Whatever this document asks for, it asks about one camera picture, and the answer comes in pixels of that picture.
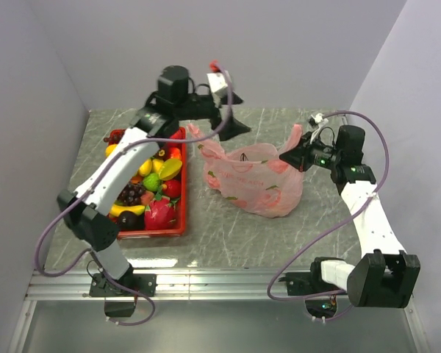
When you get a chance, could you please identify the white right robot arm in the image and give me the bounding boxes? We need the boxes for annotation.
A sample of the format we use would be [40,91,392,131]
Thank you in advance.
[279,125,420,308]

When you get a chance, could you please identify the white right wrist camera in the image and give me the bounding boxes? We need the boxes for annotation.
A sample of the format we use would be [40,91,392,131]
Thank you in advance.
[308,113,328,129]

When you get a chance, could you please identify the red fake apple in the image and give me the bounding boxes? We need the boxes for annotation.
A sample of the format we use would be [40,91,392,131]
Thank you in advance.
[170,128,184,140]

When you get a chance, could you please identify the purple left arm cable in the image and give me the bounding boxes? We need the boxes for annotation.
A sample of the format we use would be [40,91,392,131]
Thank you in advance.
[34,68,234,327]

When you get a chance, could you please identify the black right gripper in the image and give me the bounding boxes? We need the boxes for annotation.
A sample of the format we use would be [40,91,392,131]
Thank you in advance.
[280,131,342,173]

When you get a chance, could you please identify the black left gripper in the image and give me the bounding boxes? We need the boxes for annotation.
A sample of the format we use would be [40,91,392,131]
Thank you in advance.
[176,91,251,140]

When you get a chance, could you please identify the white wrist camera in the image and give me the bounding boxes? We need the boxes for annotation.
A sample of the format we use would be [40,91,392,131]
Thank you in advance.
[308,113,328,129]
[207,72,229,99]

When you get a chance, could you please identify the aluminium mounting rail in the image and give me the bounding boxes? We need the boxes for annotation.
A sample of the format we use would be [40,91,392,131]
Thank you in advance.
[24,267,415,302]

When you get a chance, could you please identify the yellow fake banana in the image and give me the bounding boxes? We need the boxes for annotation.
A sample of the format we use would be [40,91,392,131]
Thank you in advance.
[109,204,146,218]

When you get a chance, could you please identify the dark fake passion fruit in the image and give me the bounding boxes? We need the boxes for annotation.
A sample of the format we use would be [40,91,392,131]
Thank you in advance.
[116,211,139,231]

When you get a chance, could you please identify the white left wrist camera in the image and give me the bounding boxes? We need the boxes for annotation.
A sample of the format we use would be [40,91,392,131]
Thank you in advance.
[207,72,229,99]

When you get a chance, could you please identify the red plastic tray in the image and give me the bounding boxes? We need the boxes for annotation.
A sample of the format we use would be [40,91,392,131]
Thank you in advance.
[108,142,187,240]

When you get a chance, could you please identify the pink plastic bag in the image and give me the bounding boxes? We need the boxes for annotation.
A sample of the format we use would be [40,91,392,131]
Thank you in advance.
[198,124,304,218]

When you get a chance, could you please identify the dark purple fake grapes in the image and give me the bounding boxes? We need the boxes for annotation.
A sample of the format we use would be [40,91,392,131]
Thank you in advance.
[116,182,146,207]

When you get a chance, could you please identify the pink fake dragon fruit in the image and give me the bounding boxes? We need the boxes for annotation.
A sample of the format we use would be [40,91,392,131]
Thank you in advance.
[144,196,176,230]

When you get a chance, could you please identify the green round fake fruit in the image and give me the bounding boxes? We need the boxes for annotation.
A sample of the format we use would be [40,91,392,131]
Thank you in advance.
[143,173,160,193]

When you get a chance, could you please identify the red fake grapes bunch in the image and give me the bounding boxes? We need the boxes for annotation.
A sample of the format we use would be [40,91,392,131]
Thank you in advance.
[104,129,125,146]

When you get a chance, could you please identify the yellow fake star fruit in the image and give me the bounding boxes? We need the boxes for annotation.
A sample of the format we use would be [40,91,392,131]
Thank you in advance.
[158,158,183,181]

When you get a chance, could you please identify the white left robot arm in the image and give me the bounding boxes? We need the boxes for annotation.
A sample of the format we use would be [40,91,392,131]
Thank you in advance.
[57,62,251,296]

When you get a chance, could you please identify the yellow fake lemon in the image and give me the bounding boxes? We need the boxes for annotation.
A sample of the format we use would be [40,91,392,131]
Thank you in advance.
[105,143,118,158]

